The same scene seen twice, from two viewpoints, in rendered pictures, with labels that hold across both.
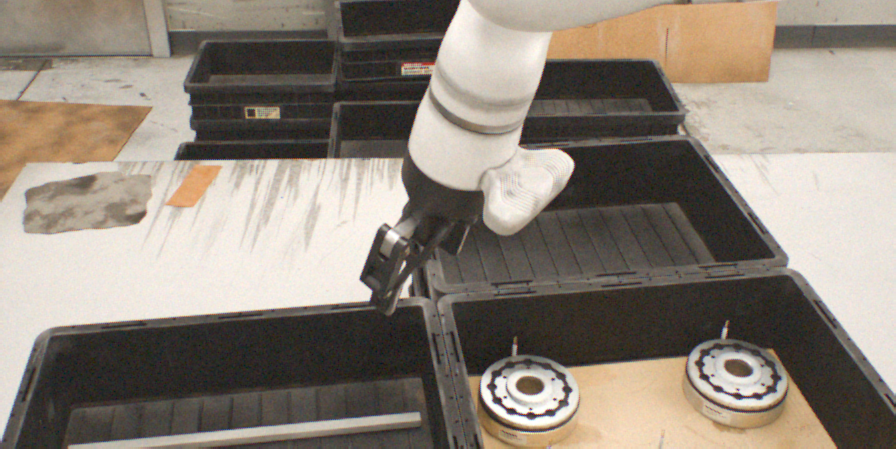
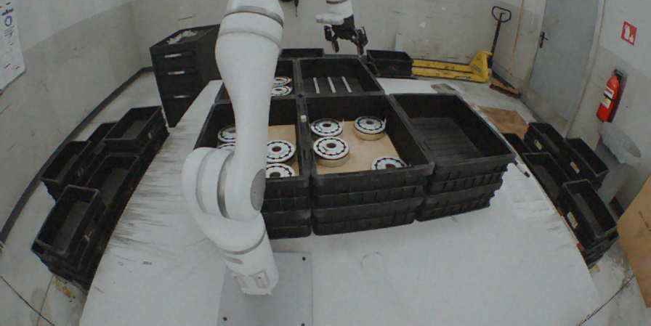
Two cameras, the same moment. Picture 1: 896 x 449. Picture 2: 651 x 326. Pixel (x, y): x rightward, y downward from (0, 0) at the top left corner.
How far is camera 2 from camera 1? 1.04 m
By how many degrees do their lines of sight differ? 71
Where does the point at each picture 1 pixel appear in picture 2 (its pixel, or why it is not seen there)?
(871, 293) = (505, 282)
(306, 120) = not seen: hidden behind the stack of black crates
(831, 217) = (549, 271)
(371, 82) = (562, 160)
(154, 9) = (567, 128)
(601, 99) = (598, 223)
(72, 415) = (354, 78)
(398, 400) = not seen: hidden behind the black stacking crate
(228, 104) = (533, 135)
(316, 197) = not seen: hidden behind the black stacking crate
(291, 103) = (544, 148)
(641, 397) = (380, 154)
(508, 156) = (331, 11)
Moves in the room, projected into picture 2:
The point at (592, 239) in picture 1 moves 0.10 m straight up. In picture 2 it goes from (463, 152) to (471, 127)
